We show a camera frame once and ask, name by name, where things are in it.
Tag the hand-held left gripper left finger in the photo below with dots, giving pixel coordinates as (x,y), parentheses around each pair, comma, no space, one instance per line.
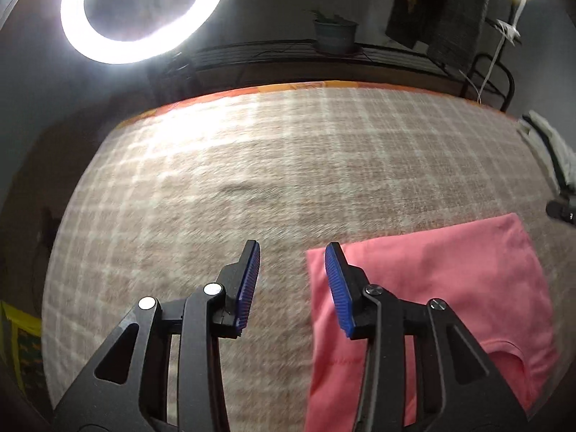
(249,288)

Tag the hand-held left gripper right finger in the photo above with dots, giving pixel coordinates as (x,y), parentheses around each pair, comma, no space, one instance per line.
(337,292)

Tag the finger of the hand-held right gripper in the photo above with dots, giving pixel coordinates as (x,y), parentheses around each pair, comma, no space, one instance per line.
(561,210)

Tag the pink shirt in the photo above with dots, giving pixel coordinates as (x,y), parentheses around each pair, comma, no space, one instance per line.
(450,270)

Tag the white cloth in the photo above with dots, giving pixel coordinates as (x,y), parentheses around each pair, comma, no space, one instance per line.
(546,131)

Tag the beige plaid blanket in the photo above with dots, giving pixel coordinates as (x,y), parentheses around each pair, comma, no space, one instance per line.
(225,166)

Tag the orange bed sheet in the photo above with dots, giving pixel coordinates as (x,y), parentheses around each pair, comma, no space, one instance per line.
(315,86)

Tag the dark hanging garment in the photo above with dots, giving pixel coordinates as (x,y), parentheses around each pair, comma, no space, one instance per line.
(450,13)

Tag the yellow crate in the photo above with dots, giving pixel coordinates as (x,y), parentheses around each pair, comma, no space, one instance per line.
(22,351)

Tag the black metal rack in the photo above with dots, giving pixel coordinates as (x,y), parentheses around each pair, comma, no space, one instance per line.
(270,50)

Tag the potted plant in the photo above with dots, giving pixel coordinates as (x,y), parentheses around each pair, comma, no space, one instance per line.
(335,36)

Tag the black metal chair frame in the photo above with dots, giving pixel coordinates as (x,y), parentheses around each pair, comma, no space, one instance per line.
(510,85)

